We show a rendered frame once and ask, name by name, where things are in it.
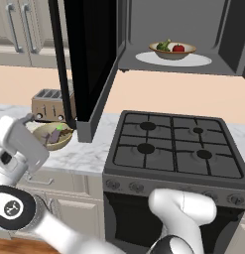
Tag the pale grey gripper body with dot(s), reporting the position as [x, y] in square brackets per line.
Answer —
[26, 145]

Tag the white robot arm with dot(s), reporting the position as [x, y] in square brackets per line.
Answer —
[183, 211]

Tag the tan bowl with plain rim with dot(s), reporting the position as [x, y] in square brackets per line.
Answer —
[59, 144]

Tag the beige base cupboard door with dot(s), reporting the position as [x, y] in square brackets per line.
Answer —
[77, 215]

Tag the black microwave door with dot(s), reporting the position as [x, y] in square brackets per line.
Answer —
[89, 66]

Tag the black oven door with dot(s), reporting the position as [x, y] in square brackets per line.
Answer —
[127, 221]

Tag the green broccoli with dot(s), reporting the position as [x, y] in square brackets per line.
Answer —
[163, 45]

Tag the tan bowl with red rim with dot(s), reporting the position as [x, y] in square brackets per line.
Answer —
[173, 55]

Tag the red tomato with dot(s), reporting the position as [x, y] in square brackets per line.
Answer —
[179, 48]

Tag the white microwave turntable plate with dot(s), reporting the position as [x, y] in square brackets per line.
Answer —
[200, 61]

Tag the dark grey microwave oven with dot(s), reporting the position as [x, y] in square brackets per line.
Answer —
[180, 20]

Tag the purple eggplant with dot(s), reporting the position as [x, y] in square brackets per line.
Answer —
[54, 135]

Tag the silver four-slot toaster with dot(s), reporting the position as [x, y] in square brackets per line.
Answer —
[49, 107]

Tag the narrow beige drawer front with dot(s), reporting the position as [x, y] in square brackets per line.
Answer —
[95, 187]

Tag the grey stove knob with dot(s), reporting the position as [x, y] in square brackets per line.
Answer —
[136, 187]
[210, 195]
[112, 184]
[235, 199]

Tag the dark grey gas stove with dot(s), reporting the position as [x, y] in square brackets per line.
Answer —
[173, 145]

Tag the beige wall cupboard door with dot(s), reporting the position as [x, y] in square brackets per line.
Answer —
[44, 39]
[3, 33]

